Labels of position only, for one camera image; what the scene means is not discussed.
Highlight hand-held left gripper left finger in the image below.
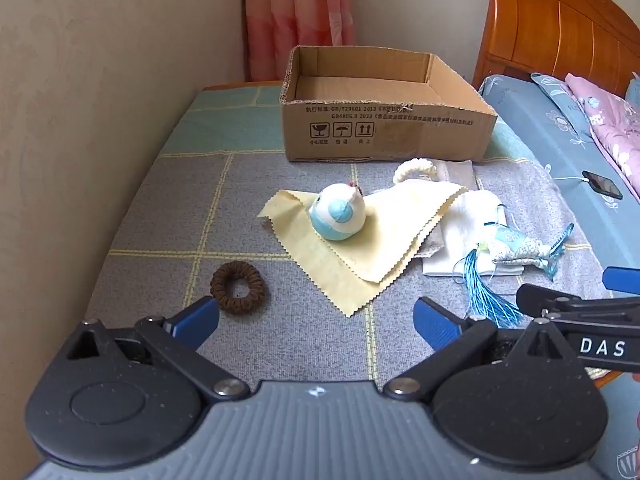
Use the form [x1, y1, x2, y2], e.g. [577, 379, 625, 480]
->
[65, 296, 251, 404]

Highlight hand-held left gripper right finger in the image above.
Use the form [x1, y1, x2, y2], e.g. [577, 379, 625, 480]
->
[382, 296, 585, 403]

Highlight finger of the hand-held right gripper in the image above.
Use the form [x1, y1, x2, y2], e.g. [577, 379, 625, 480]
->
[602, 266, 640, 297]
[515, 283, 640, 331]

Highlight brown hair scrunchie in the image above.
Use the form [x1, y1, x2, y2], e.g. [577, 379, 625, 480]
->
[209, 261, 268, 316]

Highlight fish sachet with blue tassel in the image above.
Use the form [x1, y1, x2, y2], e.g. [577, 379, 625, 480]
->
[452, 203, 575, 331]

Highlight white cloth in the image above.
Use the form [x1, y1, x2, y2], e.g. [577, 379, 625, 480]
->
[422, 191, 526, 277]

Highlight yellow cloth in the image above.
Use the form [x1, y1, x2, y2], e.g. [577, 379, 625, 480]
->
[256, 180, 469, 318]

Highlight blue white plush chick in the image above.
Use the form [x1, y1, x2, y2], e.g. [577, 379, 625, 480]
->
[308, 181, 366, 242]

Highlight grey cloth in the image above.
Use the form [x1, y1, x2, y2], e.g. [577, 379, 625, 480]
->
[419, 160, 503, 257]

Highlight white braided loop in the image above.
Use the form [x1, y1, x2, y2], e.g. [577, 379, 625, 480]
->
[392, 158, 441, 185]

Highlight cardboard box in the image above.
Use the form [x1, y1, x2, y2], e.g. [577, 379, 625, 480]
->
[280, 45, 499, 163]

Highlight black smartphone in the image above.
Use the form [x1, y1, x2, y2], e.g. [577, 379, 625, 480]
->
[581, 170, 624, 200]

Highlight checked grey green bed sheet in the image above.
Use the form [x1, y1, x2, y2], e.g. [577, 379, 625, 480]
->
[42, 82, 621, 396]

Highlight pink floral pillow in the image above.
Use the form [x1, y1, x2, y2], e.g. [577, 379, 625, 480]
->
[564, 73, 640, 202]

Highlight blue patterned bed sheet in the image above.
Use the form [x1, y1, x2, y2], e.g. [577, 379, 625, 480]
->
[479, 74, 640, 480]

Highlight blue patterned pillow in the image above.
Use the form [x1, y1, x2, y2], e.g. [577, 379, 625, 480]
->
[530, 72, 640, 198]

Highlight orange wooden headboard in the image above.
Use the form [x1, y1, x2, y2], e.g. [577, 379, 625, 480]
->
[472, 0, 640, 95]

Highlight pink striped curtain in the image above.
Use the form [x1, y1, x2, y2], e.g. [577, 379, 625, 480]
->
[242, 0, 357, 83]

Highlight wooden bed frame edge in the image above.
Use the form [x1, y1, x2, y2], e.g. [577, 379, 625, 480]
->
[202, 81, 282, 92]

